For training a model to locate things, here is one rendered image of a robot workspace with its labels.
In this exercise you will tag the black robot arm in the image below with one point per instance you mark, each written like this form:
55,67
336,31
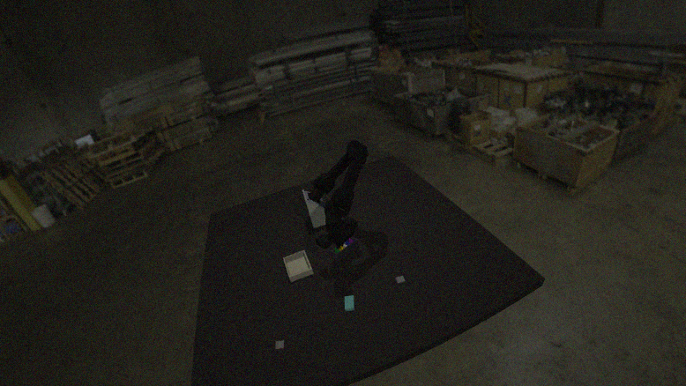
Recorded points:
355,156

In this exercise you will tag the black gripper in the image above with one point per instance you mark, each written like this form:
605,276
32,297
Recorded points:
325,241

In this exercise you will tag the teal rectangular block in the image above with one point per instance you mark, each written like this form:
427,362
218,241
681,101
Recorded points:
349,303

